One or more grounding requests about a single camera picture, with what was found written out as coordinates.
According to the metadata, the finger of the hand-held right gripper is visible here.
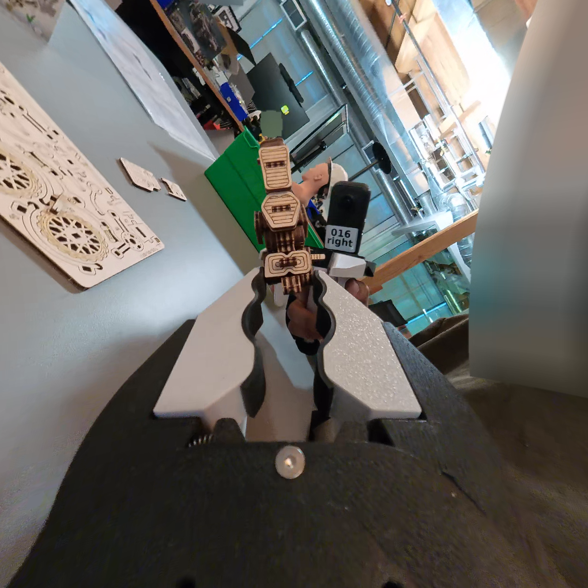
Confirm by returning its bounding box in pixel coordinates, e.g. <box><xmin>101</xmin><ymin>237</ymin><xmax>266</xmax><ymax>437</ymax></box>
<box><xmin>327</xmin><ymin>250</ymin><xmax>369</xmax><ymax>279</ymax></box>

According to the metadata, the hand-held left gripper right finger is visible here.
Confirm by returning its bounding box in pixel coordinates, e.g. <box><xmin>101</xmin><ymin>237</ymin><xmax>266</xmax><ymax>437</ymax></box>
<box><xmin>313</xmin><ymin>271</ymin><xmax>423</xmax><ymax>428</ymax></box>

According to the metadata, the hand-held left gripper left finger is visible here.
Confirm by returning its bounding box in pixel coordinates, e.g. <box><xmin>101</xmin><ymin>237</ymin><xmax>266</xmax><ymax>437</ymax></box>
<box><xmin>153</xmin><ymin>268</ymin><xmax>268</xmax><ymax>438</ymax></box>

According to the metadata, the wooden puzzle model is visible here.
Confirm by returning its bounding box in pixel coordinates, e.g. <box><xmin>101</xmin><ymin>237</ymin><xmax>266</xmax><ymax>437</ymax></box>
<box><xmin>254</xmin><ymin>138</ymin><xmax>318</xmax><ymax>295</ymax></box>

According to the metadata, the grey desk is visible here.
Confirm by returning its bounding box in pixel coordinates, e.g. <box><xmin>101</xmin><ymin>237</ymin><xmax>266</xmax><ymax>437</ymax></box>
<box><xmin>0</xmin><ymin>0</ymin><xmax>258</xmax><ymax>575</ymax></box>

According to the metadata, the person's right hand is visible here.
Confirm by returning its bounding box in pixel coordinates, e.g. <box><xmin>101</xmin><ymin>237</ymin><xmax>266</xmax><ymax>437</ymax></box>
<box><xmin>286</xmin><ymin>277</ymin><xmax>371</xmax><ymax>341</ymax></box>

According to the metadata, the mannequin head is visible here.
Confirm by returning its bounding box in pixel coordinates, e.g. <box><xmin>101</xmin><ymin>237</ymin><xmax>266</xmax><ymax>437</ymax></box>
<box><xmin>294</xmin><ymin>158</ymin><xmax>336</xmax><ymax>203</ymax></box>

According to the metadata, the black disc on rod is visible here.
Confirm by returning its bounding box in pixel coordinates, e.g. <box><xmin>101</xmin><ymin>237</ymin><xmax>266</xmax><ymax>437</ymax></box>
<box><xmin>354</xmin><ymin>141</ymin><xmax>392</xmax><ymax>177</ymax></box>

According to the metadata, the wooden handrail beam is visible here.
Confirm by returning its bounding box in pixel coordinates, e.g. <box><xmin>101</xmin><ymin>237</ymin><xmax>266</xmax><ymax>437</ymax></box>
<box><xmin>367</xmin><ymin>209</ymin><xmax>479</xmax><ymax>295</ymax></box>

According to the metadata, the green plastic bin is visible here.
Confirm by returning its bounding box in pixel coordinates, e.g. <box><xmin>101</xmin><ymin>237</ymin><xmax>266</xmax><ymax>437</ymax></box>
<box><xmin>204</xmin><ymin>128</ymin><xmax>322</xmax><ymax>251</ymax></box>

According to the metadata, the wooden puzzle sheet notched corner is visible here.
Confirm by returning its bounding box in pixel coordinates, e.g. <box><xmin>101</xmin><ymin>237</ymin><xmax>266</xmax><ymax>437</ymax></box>
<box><xmin>0</xmin><ymin>62</ymin><xmax>165</xmax><ymax>291</ymax></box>

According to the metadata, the black monitor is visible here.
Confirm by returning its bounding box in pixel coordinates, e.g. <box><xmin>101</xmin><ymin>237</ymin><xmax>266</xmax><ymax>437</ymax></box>
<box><xmin>247</xmin><ymin>53</ymin><xmax>311</xmax><ymax>138</ymax></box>

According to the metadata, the blue storage bin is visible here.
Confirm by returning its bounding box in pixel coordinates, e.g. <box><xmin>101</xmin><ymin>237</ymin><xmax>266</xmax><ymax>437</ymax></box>
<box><xmin>219</xmin><ymin>82</ymin><xmax>245</xmax><ymax>118</ymax></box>

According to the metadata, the brown cardboard box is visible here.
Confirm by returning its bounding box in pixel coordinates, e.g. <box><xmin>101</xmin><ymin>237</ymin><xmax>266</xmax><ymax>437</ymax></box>
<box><xmin>215</xmin><ymin>25</ymin><xmax>258</xmax><ymax>74</ymax></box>

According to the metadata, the person's olive clothing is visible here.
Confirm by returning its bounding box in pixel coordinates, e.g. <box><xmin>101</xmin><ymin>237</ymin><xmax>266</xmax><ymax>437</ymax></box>
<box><xmin>409</xmin><ymin>315</ymin><xmax>588</xmax><ymax>588</ymax></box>

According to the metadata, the long wooden workbench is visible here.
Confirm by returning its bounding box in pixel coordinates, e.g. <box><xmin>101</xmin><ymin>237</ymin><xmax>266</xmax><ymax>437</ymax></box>
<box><xmin>115</xmin><ymin>0</ymin><xmax>246</xmax><ymax>134</ymax></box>

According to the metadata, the small wooden puzzle piece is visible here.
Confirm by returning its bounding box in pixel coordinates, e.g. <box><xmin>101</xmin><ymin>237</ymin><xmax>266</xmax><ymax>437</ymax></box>
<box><xmin>119</xmin><ymin>157</ymin><xmax>162</xmax><ymax>192</ymax></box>

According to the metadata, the dark printed carton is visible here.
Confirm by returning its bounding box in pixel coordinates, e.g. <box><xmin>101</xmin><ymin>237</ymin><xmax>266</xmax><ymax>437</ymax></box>
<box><xmin>161</xmin><ymin>0</ymin><xmax>226</xmax><ymax>60</ymax></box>

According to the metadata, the white instruction sheet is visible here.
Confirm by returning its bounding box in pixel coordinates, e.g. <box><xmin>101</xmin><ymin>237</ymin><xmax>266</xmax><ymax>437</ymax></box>
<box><xmin>69</xmin><ymin>0</ymin><xmax>217</xmax><ymax>159</ymax></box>

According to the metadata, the illustrated instruction booklet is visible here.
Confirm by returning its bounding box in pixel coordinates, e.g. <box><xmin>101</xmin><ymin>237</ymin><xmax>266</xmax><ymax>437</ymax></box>
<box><xmin>0</xmin><ymin>0</ymin><xmax>66</xmax><ymax>43</ymax></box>

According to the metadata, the silver ventilation duct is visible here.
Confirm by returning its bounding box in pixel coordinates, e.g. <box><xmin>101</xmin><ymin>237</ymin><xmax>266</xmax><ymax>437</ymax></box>
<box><xmin>299</xmin><ymin>0</ymin><xmax>465</xmax><ymax>239</ymax></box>

